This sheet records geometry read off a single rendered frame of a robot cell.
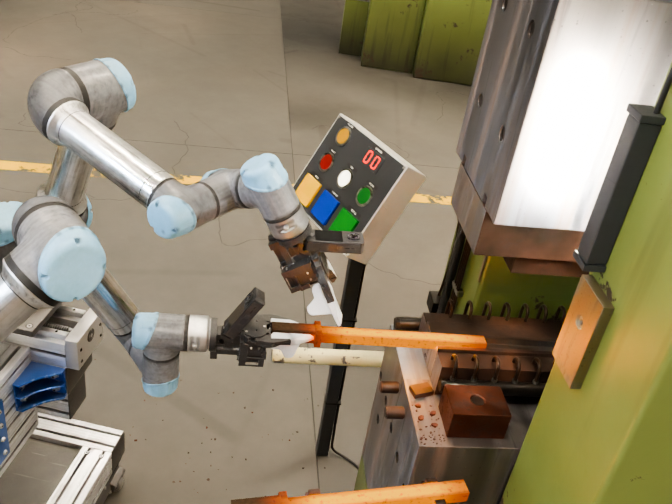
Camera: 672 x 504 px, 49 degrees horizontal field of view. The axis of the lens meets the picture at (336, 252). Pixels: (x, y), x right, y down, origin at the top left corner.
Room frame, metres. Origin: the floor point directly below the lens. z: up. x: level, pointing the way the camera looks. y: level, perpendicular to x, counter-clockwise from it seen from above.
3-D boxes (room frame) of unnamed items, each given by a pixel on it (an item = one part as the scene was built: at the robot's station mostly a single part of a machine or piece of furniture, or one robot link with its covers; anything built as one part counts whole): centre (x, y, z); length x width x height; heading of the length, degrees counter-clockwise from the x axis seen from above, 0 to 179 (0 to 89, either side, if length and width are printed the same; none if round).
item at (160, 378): (1.16, 0.34, 0.89); 0.11 x 0.08 x 0.11; 41
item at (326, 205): (1.74, 0.05, 1.01); 0.07 x 0.05 x 0.07; 35
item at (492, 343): (1.28, -0.45, 0.99); 0.42 x 0.05 x 0.01; 100
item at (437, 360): (1.31, -0.44, 0.96); 0.42 x 0.20 x 0.09; 100
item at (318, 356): (1.60, -0.09, 0.62); 0.44 x 0.05 x 0.05; 100
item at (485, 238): (1.31, -0.44, 1.32); 0.42 x 0.20 x 0.10; 100
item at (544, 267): (1.29, -0.49, 1.24); 0.30 x 0.07 x 0.06; 100
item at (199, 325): (1.16, 0.25, 0.99); 0.08 x 0.05 x 0.08; 10
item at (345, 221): (1.66, -0.01, 1.01); 0.07 x 0.05 x 0.07; 35
